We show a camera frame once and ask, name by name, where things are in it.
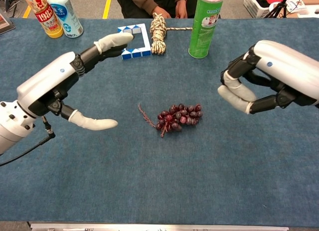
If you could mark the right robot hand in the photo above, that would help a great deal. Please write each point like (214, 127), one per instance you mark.
(286, 66)

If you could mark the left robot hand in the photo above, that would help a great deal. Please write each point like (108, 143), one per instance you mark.
(47, 78)

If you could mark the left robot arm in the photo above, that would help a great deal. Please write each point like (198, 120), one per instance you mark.
(12, 123)

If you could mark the black tripod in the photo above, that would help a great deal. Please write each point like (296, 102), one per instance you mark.
(279, 6)

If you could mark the white paper box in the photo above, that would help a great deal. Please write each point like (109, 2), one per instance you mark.
(296, 5)

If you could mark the yellow red labelled bottle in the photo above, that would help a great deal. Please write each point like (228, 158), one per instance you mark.
(46, 14)

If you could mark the white blue labelled bottle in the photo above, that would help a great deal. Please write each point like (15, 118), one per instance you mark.
(68, 15)

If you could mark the white plastic basket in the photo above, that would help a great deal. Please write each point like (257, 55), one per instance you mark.
(261, 4)

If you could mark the green cylindrical chip can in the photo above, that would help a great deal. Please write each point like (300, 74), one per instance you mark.
(205, 24)

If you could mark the blue white snake puzzle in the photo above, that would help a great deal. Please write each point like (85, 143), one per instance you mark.
(139, 51)

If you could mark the purple grape bunch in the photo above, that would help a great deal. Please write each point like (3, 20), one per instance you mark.
(179, 117)

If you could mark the seated person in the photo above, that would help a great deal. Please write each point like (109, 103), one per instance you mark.
(154, 2)

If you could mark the blue table cloth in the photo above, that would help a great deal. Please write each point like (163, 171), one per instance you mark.
(159, 166)

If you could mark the metal table edge rail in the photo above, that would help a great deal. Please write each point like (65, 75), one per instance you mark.
(159, 227)

